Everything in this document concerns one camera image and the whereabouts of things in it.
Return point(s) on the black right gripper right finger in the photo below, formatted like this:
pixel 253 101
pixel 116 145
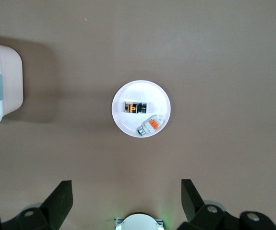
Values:
pixel 200 220

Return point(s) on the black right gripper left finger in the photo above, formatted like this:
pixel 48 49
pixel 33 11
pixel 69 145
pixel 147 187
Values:
pixel 44 215

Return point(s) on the black orange push-button switch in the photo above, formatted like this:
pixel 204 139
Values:
pixel 135 107

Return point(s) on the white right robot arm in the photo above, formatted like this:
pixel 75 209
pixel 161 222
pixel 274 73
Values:
pixel 140 222

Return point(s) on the pale pink round plate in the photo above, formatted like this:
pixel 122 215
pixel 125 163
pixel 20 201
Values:
pixel 133 122

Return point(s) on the white lidded storage box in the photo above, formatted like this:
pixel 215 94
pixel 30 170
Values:
pixel 8 83

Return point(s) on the white orange push-button switch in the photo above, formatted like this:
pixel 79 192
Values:
pixel 149 125

